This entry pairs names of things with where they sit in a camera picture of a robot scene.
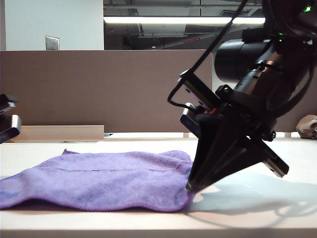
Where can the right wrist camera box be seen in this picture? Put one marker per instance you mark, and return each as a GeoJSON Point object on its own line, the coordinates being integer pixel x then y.
{"type": "Point", "coordinates": [189, 121]}

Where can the purple microfiber cloth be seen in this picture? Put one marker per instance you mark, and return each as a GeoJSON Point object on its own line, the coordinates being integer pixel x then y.
{"type": "Point", "coordinates": [99, 183]}

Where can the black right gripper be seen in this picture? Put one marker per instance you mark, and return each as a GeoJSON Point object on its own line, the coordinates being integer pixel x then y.
{"type": "Point", "coordinates": [252, 119]}

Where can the brown desk divider panel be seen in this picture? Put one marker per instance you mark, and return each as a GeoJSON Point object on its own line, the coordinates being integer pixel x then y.
{"type": "Point", "coordinates": [310, 99]}
{"type": "Point", "coordinates": [99, 86]}

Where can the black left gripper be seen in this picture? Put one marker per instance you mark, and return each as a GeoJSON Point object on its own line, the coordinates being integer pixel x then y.
{"type": "Point", "coordinates": [6, 102]}

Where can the long ceiling light strip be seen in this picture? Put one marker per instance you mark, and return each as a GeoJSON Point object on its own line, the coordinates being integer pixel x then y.
{"type": "Point", "coordinates": [161, 19]}

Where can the beige crumpled cloth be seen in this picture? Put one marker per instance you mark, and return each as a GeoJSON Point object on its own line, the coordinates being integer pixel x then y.
{"type": "Point", "coordinates": [305, 126]}

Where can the metal wall plate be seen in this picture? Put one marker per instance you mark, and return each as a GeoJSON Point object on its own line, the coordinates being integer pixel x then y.
{"type": "Point", "coordinates": [52, 43]}

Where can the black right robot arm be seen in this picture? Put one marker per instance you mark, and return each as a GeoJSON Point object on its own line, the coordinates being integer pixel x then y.
{"type": "Point", "coordinates": [272, 62]}

